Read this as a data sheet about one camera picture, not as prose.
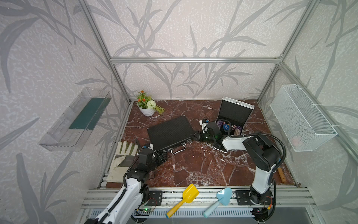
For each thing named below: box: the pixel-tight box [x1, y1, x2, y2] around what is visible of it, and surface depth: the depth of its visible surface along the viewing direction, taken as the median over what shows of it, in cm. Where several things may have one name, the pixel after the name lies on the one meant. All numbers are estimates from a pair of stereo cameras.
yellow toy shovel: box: [165, 183, 200, 219], surface depth 76 cm
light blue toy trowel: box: [203, 187, 233, 218], surface depth 75 cm
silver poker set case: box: [216, 96, 255, 137], surface depth 99 cm
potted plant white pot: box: [137, 89, 166, 117], surface depth 104 cm
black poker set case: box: [146, 115, 195, 155], surface depth 93 cm
